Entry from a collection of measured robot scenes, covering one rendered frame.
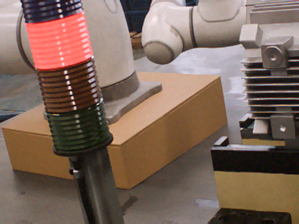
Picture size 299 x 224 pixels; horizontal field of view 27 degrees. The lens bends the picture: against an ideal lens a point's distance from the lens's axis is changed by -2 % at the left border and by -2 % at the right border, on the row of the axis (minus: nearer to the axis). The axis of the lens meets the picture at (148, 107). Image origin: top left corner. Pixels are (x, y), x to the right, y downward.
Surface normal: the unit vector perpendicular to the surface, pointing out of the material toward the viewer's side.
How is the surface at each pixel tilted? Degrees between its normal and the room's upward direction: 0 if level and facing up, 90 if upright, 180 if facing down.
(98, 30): 89
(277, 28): 35
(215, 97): 90
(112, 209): 90
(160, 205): 0
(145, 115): 4
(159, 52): 113
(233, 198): 90
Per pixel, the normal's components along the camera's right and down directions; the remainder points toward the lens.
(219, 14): -0.28, 0.12
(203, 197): -0.18, -0.94
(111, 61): 0.55, 0.23
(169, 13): -0.15, -0.70
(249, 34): -0.48, -0.43
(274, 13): -0.51, 0.31
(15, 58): -0.29, 0.67
